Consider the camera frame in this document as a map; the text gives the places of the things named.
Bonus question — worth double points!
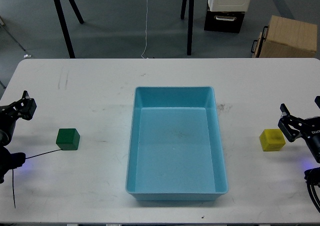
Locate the black table leg rear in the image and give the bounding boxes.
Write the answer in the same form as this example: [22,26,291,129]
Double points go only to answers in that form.
[180,0,187,20]

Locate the black table leg angled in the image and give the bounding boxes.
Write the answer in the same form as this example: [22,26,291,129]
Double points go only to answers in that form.
[68,0,84,24]

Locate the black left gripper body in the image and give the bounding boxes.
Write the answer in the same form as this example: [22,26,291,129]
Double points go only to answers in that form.
[0,106,18,145]

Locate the yellow wooden cube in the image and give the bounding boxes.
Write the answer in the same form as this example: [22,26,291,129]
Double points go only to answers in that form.
[259,129,286,152]

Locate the black table leg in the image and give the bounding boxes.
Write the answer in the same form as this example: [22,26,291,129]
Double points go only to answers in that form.
[180,0,187,20]
[187,0,195,56]
[53,0,75,59]

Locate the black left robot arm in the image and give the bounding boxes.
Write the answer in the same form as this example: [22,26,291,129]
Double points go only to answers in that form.
[0,90,37,183]

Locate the black drawer cabinet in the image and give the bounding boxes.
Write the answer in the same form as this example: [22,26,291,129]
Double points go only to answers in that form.
[204,6,245,34]

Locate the black table leg left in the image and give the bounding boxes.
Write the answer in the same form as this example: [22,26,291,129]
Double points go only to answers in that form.
[53,0,75,59]

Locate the green wooden cube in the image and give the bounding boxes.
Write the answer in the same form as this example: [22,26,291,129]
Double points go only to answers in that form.
[56,128,80,151]

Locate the thin black cable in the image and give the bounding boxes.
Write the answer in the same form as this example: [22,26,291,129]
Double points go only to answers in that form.
[11,148,62,209]

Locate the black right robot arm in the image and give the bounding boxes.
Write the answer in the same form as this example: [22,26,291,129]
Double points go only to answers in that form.
[277,103,320,211]

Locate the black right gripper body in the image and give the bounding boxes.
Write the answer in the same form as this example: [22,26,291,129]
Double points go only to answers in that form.
[296,116,320,146]

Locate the light blue plastic bin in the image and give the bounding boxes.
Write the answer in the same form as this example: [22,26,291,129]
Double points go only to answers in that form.
[125,86,229,201]

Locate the white floor cable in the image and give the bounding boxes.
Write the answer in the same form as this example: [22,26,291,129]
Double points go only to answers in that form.
[69,0,155,60]

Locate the black table leg right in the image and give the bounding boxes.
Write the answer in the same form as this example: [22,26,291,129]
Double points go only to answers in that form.
[187,0,195,56]

